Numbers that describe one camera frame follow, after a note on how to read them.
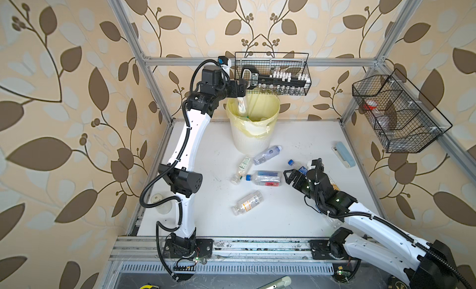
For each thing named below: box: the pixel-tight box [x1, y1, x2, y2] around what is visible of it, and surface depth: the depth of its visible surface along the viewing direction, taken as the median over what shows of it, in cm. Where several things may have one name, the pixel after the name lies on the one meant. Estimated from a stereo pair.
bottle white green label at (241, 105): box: [236, 96, 247, 114], surface depth 86 cm
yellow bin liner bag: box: [226, 94, 281, 139], surface depth 88 cm
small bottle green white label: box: [230, 156, 253, 186], surface depth 95 cm
